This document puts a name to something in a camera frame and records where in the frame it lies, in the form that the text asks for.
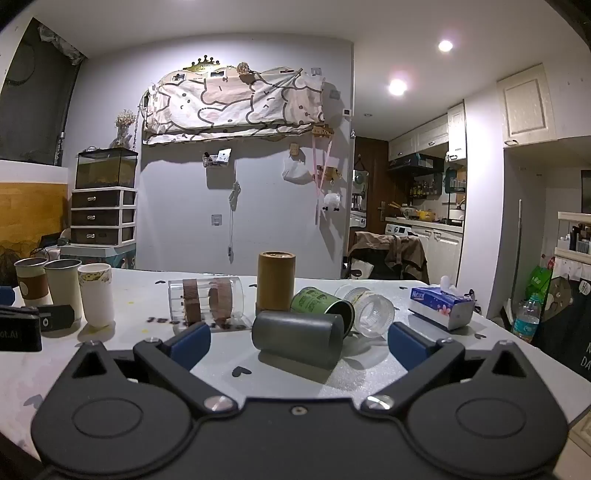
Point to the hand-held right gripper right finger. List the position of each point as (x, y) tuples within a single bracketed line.
[(407, 346)]

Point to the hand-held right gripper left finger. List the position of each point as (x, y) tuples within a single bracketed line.
[(190, 345)]

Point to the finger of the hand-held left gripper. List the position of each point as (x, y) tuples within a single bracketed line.
[(56, 317)]

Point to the dark grey cup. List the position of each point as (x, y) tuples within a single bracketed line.
[(298, 339)]

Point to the beige cup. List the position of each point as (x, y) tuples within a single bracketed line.
[(62, 288)]

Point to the paper cup with brown sleeve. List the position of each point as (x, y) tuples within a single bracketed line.
[(31, 281)]

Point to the white printed paper cup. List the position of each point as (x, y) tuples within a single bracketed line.
[(96, 295)]

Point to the clear glass cup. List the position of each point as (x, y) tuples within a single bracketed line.
[(371, 314)]

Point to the clear cup with brown bands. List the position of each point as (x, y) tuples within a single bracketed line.
[(205, 297)]

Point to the green tin cup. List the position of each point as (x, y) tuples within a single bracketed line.
[(318, 307)]

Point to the brown bamboo cup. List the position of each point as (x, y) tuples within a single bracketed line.
[(275, 281)]

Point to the blue tissue pack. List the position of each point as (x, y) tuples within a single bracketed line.
[(441, 307)]

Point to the chair with brown jacket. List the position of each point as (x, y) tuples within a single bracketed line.
[(392, 254)]

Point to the wooden headboard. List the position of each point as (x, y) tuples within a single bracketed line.
[(32, 210)]

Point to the white drawer unit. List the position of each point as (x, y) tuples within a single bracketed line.
[(104, 214)]

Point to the white washing machine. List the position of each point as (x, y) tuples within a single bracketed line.
[(399, 230)]

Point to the plastic water bottle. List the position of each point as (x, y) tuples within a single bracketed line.
[(526, 323)]

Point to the yellow pot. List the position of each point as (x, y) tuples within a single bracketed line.
[(425, 215)]

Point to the green bag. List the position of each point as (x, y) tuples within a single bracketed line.
[(539, 284)]

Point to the glass fish tank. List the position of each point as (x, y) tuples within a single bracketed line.
[(106, 168)]

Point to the white sheep toy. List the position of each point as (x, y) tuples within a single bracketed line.
[(332, 201)]

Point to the black printed apron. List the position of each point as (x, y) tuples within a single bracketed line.
[(568, 314)]

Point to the pink ribbon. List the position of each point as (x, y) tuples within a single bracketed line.
[(319, 170)]

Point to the white storage shelf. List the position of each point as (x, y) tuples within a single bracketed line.
[(575, 235)]

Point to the white plastic bag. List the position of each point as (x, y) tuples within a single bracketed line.
[(295, 168)]

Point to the dried flower bouquet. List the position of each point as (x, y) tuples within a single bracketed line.
[(124, 122)]

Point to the printed blanket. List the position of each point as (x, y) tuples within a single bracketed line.
[(231, 104)]

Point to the round ceiling light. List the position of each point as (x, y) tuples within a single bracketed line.
[(445, 45), (397, 86)]

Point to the white upper cabinet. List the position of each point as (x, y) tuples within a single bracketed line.
[(528, 104)]

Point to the gold crown decoration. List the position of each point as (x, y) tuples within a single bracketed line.
[(202, 63)]

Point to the white kitchen wall cabinets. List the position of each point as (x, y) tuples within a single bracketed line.
[(429, 134)]

